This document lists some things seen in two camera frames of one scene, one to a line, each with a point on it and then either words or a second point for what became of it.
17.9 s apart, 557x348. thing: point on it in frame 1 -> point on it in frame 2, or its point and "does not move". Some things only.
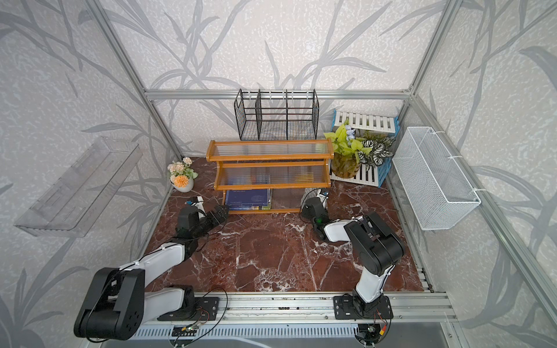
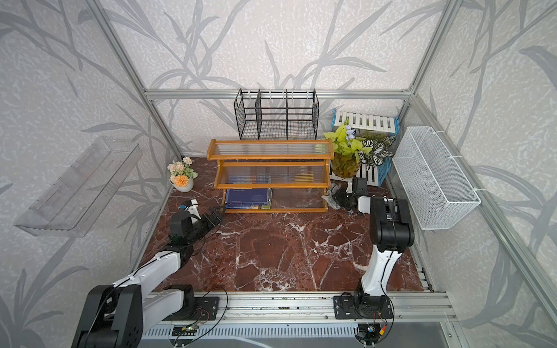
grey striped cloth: x=310 y=193 -> x=330 y=198
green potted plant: x=345 y=159 does not move
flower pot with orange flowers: x=181 y=175 does not move
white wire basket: x=438 y=191 does not move
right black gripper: x=304 y=212 -> x=338 y=196
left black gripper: x=221 y=217 does not move
